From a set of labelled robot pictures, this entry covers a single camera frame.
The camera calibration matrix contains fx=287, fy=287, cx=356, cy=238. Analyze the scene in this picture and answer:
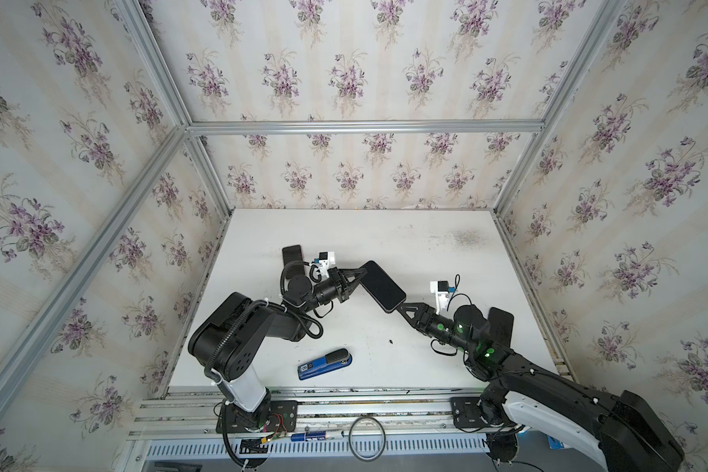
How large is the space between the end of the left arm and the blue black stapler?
147 mm

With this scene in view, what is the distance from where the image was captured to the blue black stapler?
797 mm

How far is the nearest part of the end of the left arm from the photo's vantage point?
29.5 inches
